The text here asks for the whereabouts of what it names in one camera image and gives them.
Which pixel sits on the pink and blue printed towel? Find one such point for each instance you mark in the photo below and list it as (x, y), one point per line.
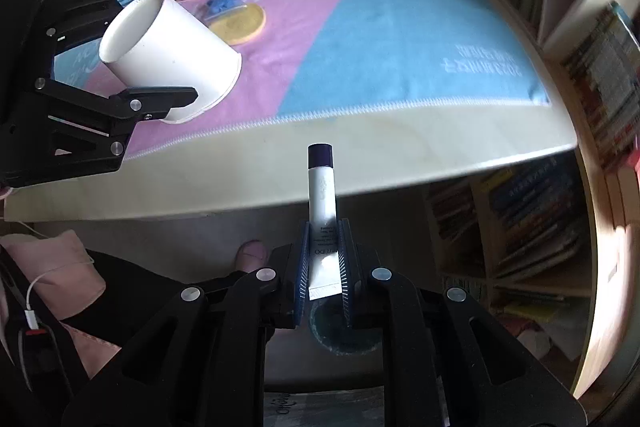
(320, 42)

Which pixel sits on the row of colourful books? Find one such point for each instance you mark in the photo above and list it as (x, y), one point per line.
(607, 92)

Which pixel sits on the yellow round lid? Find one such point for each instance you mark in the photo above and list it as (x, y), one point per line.
(239, 26)

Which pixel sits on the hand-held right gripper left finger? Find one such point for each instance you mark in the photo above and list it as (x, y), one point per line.
(301, 277)

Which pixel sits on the grey patterned rug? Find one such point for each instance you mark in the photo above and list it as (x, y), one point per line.
(320, 407)

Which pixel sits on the person's leg in black pants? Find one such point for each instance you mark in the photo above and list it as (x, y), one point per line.
(150, 287)

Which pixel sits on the dark round bin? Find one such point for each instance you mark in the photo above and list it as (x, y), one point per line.
(330, 338)

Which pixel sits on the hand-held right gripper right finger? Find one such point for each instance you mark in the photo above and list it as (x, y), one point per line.
(346, 277)

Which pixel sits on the white tube with purple cap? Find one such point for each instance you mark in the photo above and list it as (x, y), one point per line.
(322, 192)

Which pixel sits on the white paper cup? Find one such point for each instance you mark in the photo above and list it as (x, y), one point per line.
(165, 52)

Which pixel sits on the stack of leaning books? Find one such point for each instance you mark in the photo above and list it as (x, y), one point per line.
(537, 217)

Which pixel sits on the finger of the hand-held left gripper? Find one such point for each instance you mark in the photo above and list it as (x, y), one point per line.
(75, 19)
(100, 127)

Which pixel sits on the blue paper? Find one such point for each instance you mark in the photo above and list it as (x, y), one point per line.
(224, 2)

